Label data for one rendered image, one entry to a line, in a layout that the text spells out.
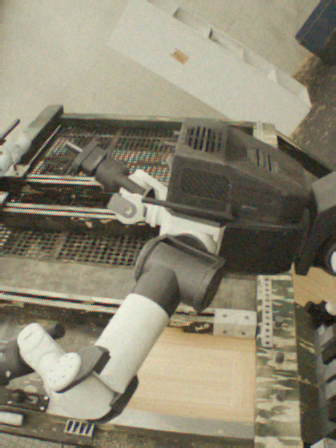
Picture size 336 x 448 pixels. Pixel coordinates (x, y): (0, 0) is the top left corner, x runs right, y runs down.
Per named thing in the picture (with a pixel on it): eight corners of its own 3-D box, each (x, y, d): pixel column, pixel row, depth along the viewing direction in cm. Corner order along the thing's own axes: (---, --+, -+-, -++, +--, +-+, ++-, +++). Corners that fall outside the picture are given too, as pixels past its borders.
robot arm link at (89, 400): (61, 394, 99) (88, 441, 82) (25, 366, 95) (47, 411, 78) (94, 358, 101) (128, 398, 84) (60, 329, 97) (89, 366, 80)
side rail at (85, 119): (252, 144, 270) (253, 126, 263) (61, 134, 282) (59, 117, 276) (252, 138, 276) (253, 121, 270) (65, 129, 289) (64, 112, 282)
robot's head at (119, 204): (150, 203, 117) (123, 187, 117) (147, 204, 109) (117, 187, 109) (137, 226, 118) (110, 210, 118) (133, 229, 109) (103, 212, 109)
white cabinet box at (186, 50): (312, 108, 467) (133, -6, 427) (278, 149, 501) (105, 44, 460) (306, 87, 516) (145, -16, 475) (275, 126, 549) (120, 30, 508)
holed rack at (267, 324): (272, 347, 136) (272, 346, 136) (262, 347, 137) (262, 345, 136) (261, 121, 269) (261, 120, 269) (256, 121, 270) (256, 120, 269)
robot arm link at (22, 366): (30, 388, 109) (64, 378, 104) (-1, 358, 105) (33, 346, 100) (45, 354, 118) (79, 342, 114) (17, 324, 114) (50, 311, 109)
